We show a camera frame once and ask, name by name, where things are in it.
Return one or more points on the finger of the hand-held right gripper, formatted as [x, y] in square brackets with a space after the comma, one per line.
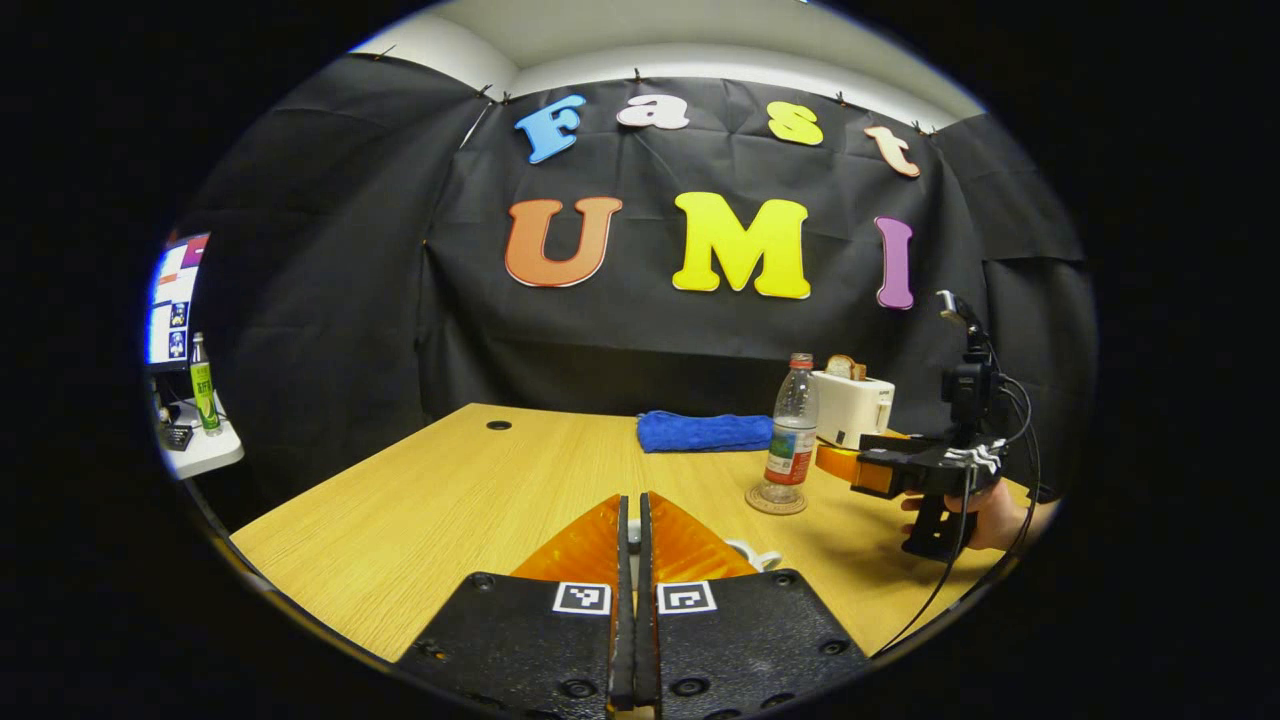
[895, 440]
[900, 472]

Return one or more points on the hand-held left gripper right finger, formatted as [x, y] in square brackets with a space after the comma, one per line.
[648, 640]

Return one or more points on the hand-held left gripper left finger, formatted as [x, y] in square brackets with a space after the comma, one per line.
[622, 620]

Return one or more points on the clear plastic water bottle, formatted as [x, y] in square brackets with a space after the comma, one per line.
[793, 430]

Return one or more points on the white ceramic teacup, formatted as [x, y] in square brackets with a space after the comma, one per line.
[760, 556]

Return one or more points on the round cork coaster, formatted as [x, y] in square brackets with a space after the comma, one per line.
[760, 505]

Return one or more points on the green bottle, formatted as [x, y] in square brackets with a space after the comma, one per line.
[204, 385]

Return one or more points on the white toaster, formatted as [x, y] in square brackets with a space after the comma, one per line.
[852, 408]

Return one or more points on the blue towel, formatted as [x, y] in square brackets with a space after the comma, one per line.
[705, 432]

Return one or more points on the black backdrop cloth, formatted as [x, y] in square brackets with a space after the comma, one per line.
[620, 330]

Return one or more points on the white side desk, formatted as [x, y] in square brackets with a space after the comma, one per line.
[205, 450]

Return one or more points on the small black desk device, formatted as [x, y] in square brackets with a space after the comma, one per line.
[176, 437]

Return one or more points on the computer monitor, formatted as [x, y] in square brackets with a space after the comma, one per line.
[172, 300]

